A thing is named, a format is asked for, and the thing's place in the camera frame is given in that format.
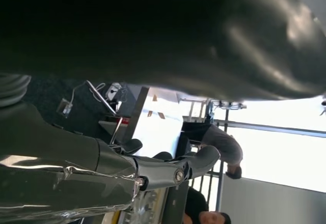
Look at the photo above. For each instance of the black window frame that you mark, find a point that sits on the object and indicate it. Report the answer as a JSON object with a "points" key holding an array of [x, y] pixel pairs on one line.
{"points": [[220, 188]]}

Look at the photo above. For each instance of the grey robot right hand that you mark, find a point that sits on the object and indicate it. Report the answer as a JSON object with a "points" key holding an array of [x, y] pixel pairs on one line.
{"points": [[63, 168]]}

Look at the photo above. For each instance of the person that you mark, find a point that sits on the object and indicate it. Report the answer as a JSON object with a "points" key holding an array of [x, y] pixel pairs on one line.
{"points": [[196, 205], [224, 145]]}

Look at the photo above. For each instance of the steel floor socket box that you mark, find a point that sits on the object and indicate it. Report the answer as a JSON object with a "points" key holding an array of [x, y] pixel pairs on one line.
{"points": [[64, 107]]}

